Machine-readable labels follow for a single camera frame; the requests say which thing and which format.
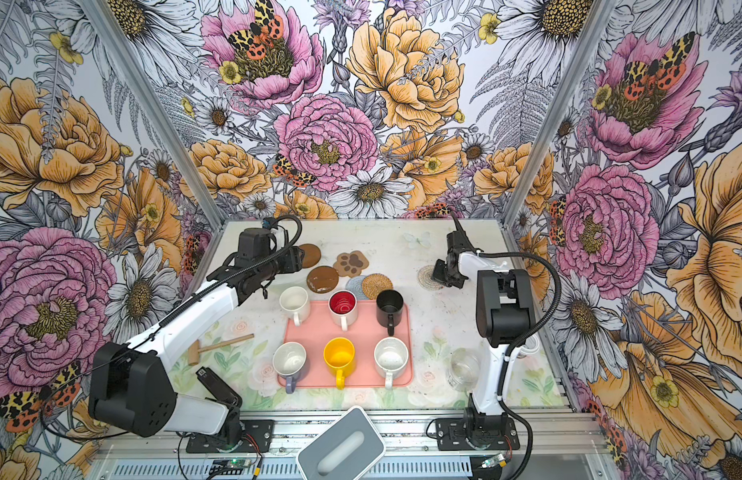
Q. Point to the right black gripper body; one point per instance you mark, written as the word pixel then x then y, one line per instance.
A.
pixel 448 277

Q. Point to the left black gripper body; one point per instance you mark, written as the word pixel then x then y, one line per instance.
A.
pixel 285 262

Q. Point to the clear glass round coaster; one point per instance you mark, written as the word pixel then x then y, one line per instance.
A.
pixel 426 280

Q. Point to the matte brown round coaster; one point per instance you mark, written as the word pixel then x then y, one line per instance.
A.
pixel 311 255

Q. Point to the glossy brown round coaster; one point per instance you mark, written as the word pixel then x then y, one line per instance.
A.
pixel 322 279

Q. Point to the black mug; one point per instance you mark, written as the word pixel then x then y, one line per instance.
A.
pixel 389 309

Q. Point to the woven wicker round coaster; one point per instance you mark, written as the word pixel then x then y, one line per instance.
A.
pixel 373 285

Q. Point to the brown paw print coaster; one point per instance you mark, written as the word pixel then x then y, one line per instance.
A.
pixel 351 264

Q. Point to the grey blue round coaster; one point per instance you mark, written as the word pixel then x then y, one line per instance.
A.
pixel 354 285

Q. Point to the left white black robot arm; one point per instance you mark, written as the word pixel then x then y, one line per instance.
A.
pixel 129 385

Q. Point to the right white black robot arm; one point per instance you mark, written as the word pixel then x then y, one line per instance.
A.
pixel 506 319

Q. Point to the clear glass cup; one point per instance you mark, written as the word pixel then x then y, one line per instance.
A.
pixel 464 369

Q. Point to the white mug off tray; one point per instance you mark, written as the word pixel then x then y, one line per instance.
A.
pixel 295 302

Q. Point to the pink rectangular tray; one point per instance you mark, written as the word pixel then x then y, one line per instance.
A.
pixel 320 353

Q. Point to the white mug red inside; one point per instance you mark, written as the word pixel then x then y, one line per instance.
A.
pixel 343 308

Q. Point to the white mug front right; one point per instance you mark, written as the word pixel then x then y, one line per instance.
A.
pixel 391 356

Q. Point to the small wooden mallet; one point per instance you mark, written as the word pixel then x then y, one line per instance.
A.
pixel 196 349

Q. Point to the yellow mug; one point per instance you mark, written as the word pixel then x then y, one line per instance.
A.
pixel 339 355

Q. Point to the black rectangular remote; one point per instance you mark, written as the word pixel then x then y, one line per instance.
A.
pixel 217 387

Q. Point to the green circuit board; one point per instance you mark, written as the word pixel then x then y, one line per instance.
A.
pixel 227 467

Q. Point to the white mug purple handle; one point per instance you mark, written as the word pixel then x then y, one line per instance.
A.
pixel 291 363

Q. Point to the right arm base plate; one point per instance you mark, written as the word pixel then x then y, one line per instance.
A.
pixel 453 434

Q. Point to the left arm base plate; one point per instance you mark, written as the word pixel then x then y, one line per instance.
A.
pixel 256 436

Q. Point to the aluminium front rail frame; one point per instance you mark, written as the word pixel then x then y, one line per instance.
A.
pixel 565 446

